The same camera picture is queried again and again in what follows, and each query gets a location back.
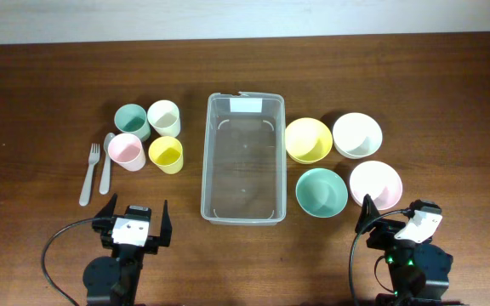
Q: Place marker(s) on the grey plastic fork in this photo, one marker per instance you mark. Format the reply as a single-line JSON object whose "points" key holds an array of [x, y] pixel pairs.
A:
{"points": [[93, 159]]}

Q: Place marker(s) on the white plastic bowl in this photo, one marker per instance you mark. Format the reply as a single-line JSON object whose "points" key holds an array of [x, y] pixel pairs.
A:
{"points": [[356, 135]]}

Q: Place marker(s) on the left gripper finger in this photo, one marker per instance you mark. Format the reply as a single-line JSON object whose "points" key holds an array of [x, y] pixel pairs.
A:
{"points": [[104, 219], [164, 238]]}

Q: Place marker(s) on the pink plastic cup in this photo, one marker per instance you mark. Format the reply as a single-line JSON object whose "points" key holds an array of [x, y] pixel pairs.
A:
{"points": [[127, 151]]}

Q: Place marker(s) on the pink plastic bowl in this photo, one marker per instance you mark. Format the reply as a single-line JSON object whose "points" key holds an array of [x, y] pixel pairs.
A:
{"points": [[377, 179]]}

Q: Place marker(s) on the yellow plastic bowl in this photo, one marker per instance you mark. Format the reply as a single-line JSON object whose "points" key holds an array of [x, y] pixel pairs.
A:
{"points": [[308, 140]]}

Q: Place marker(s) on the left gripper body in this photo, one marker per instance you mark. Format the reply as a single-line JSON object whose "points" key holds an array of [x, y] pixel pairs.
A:
{"points": [[121, 251]]}

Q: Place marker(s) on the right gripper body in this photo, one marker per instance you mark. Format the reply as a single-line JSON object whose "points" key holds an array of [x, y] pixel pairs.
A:
{"points": [[384, 238]]}

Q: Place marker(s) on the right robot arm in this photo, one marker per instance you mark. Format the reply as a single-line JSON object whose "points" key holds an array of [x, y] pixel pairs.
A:
{"points": [[418, 269]]}

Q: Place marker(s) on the clear plastic storage container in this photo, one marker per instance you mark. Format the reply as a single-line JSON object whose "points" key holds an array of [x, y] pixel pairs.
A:
{"points": [[244, 170]]}

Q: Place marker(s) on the teal plastic cup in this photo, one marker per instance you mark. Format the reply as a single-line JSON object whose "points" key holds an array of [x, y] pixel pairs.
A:
{"points": [[132, 118]]}

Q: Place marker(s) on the teal plastic bowl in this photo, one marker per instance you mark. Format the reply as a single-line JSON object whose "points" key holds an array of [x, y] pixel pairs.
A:
{"points": [[321, 193]]}

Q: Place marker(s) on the cream plastic cup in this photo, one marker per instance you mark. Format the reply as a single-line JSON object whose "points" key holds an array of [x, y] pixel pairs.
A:
{"points": [[164, 117]]}

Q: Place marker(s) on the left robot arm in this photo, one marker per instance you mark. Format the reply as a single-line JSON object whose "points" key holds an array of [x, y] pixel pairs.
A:
{"points": [[114, 279]]}

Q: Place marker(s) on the grey plastic spoon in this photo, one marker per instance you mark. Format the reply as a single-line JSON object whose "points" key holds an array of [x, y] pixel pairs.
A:
{"points": [[105, 180]]}

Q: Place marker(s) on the yellow plastic cup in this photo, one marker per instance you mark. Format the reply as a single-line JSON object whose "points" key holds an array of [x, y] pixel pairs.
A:
{"points": [[167, 154]]}

